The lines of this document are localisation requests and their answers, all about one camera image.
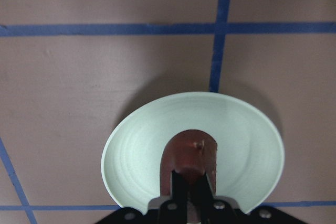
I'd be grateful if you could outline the brown steamed bun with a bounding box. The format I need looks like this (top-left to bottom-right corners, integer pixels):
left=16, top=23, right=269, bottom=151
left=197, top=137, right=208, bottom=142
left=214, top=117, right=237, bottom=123
left=160, top=130, right=217, bottom=196

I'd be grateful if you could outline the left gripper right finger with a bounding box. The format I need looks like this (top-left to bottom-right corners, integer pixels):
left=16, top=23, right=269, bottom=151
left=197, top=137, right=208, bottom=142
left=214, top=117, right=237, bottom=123
left=189, top=173, right=214, bottom=206

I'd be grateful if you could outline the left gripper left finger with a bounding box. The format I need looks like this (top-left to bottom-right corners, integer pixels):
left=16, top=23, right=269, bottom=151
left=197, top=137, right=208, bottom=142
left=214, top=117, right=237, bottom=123
left=171, top=171, right=188, bottom=206

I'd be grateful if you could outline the light green plate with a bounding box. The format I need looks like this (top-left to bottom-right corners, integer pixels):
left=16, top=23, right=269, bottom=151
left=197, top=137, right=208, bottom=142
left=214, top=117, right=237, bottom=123
left=101, top=92, right=285, bottom=213

